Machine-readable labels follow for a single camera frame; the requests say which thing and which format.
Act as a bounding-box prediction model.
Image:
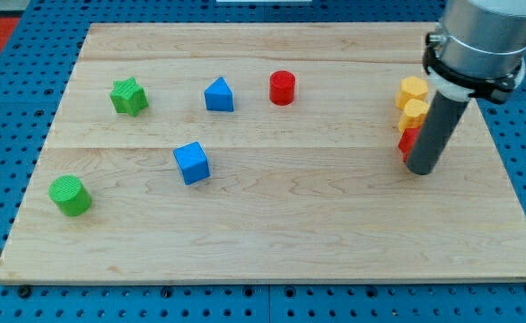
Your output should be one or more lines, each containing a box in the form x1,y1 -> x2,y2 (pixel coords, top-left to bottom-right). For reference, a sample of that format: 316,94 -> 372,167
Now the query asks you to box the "red star block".
398,127 -> 420,162

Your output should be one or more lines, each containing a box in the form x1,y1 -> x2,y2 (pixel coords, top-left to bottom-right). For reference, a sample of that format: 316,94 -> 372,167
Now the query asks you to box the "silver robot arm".
436,0 -> 526,79

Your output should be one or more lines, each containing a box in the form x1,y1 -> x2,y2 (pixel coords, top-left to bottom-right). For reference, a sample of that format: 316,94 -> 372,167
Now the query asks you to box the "green star block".
110,77 -> 149,117

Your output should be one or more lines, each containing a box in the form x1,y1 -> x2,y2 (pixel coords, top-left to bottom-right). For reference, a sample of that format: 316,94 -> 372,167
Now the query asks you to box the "yellow heart block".
398,99 -> 430,132

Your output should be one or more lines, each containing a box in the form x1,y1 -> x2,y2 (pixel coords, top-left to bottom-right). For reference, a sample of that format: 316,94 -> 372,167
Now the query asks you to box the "blue cube block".
173,142 -> 210,185

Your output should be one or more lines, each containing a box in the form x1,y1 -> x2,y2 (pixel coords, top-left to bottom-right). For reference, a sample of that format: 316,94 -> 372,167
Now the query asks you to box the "blue triangle block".
204,77 -> 234,112

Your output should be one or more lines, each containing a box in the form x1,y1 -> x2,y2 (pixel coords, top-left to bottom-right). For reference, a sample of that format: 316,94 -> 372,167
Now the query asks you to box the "red cylinder block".
269,70 -> 296,106

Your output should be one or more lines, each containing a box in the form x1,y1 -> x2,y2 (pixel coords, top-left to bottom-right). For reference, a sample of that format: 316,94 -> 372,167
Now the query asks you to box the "wooden board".
0,22 -> 526,285

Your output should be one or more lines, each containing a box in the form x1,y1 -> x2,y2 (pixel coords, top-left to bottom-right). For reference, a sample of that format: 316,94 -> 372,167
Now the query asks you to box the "yellow hexagon block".
395,76 -> 429,109

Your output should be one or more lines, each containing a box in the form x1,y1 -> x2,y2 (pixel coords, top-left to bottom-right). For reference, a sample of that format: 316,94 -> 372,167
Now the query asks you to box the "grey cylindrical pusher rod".
406,92 -> 469,175

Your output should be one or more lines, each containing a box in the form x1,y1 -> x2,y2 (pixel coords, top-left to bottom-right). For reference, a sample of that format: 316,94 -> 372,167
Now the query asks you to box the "green cylinder block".
48,175 -> 92,217

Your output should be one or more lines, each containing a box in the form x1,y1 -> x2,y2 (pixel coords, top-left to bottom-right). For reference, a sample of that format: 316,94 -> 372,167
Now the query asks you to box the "black clamp ring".
422,31 -> 526,105

